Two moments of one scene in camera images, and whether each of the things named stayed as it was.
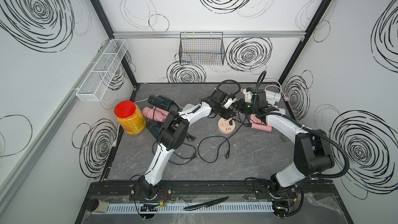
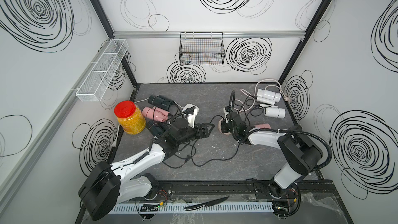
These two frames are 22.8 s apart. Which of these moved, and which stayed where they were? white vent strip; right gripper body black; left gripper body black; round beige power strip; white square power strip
Moved: left gripper body black; right gripper body black
Stayed: white square power strip; round beige power strip; white vent strip
